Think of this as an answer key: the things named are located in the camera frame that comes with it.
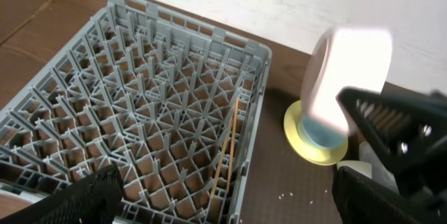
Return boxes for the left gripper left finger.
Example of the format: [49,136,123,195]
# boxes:
[1,165,124,224]

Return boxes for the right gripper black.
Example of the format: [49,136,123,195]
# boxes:
[338,87,446,209]

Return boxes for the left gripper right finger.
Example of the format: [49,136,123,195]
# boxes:
[332,166,446,224]

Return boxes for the white cup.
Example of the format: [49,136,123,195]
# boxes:
[300,27,393,135]

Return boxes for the wooden chopstick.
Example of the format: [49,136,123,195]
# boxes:
[226,96,240,193]
[210,119,233,200]

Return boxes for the grey plastic dishwasher rack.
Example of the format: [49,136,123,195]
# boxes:
[1,0,272,223]

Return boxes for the yellow plate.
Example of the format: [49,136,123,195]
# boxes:
[284,100,349,166]

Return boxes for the dark brown serving tray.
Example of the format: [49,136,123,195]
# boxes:
[240,89,342,223]

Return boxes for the light blue bowl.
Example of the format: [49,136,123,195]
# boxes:
[297,114,346,149]

